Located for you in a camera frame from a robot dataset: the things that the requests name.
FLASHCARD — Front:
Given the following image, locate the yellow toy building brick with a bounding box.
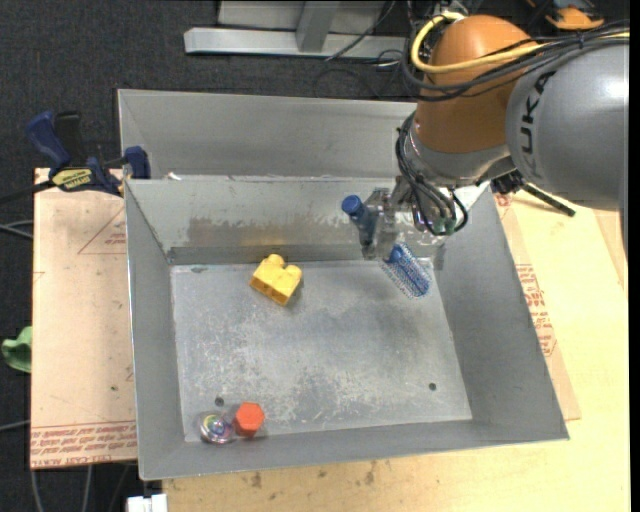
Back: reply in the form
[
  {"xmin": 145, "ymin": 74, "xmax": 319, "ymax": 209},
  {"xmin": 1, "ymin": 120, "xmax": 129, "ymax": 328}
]
[{"xmin": 248, "ymin": 253, "xmax": 305, "ymax": 308}]

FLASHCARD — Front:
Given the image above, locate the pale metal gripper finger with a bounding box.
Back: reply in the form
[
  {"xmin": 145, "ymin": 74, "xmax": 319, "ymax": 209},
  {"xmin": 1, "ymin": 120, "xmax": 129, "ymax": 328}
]
[
  {"xmin": 380, "ymin": 222, "xmax": 402, "ymax": 255},
  {"xmin": 360, "ymin": 219, "xmax": 382, "ymax": 261}
]

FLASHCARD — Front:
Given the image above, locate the grey metal bin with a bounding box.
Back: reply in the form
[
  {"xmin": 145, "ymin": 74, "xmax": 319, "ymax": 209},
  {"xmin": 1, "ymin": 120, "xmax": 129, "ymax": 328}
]
[{"xmin": 117, "ymin": 88, "xmax": 571, "ymax": 482}]

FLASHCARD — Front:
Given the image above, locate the brown cardboard board, red print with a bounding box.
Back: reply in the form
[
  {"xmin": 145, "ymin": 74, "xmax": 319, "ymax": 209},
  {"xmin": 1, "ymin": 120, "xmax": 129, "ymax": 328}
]
[{"xmin": 29, "ymin": 167, "xmax": 584, "ymax": 471}]

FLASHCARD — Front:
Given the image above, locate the clear round glass thing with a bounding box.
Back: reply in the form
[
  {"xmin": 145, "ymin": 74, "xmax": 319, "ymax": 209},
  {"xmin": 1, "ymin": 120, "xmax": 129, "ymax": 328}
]
[{"xmin": 197, "ymin": 409, "xmax": 236, "ymax": 446}]

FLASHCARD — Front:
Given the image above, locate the orange hexagonal block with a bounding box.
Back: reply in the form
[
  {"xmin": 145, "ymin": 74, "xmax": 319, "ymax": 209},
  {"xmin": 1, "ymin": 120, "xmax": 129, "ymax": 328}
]
[{"xmin": 232, "ymin": 401, "xmax": 267, "ymax": 439}]

